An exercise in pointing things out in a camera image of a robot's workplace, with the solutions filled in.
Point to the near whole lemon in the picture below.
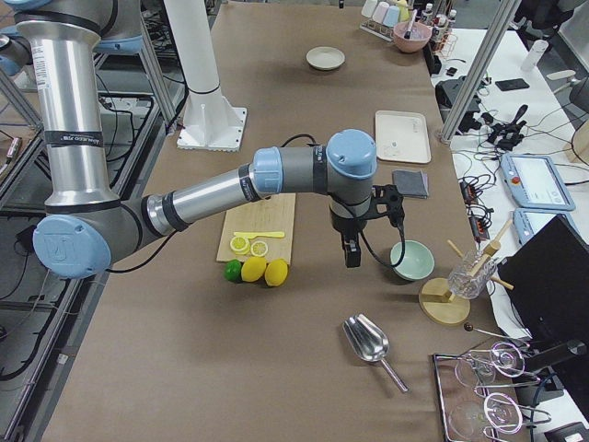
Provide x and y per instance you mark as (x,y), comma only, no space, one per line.
(253,269)

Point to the black monitor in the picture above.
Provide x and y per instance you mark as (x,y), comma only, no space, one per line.
(550,278)

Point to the clear glass on tray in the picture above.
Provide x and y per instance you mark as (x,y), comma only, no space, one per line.
(492,414)

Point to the black smartphone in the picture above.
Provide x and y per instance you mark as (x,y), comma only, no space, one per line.
(512,84)

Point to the upper lemon slice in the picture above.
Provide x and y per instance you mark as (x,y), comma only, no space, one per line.
(239,245)

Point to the steel ice scoop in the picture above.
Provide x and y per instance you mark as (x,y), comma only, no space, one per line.
(371,344)

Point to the grey folded cloth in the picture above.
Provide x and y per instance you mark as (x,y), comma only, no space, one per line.
(411,183)

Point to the wooden cup rack stand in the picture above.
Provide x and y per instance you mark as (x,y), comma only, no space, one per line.
(440,304)

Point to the crystal glass on rack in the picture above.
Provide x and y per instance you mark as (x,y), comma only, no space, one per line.
(473,273)

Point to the blue teach pendant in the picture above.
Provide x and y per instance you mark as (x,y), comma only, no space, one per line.
(528,221)
(534,182)

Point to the yellow plastic knife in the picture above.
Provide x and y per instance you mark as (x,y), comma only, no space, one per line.
(257,234)

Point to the whole lemon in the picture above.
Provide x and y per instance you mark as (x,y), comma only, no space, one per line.
(276,272)
(253,269)

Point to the bamboo cutting board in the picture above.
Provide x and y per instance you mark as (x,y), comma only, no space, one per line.
(276,213)

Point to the mint green bowl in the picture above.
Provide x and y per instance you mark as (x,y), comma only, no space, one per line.
(417,263)

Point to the cream round plate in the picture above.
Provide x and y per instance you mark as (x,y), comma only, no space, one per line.
(325,58)

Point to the cream rabbit tray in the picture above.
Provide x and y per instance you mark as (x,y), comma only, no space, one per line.
(402,136)

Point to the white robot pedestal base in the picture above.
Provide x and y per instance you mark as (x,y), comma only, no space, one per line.
(209,122)

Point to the green lime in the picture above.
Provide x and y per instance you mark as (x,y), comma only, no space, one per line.
(232,271)

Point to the black framed wooden tray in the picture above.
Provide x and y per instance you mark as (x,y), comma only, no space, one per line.
(450,393)

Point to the black handled muddler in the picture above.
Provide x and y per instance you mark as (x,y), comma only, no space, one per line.
(410,24)

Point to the pink bowl with ice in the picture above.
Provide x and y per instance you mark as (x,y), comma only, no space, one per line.
(420,35)

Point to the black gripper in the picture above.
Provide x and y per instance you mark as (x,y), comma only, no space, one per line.
(344,225)

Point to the pastel cup rack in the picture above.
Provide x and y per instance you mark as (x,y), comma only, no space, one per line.
(380,17)

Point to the lemon slice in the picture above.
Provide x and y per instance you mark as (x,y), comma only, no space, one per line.
(239,245)
(258,248)

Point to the white bottle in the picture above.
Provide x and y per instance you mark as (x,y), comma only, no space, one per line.
(535,53)

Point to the aluminium frame post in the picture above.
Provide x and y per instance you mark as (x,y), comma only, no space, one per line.
(487,49)

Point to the far whole lemon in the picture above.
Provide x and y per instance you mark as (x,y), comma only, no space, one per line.
(276,272)

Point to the lower lemon slice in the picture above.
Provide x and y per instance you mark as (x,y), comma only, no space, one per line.
(258,248)

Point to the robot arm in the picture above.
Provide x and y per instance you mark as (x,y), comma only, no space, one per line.
(88,227)

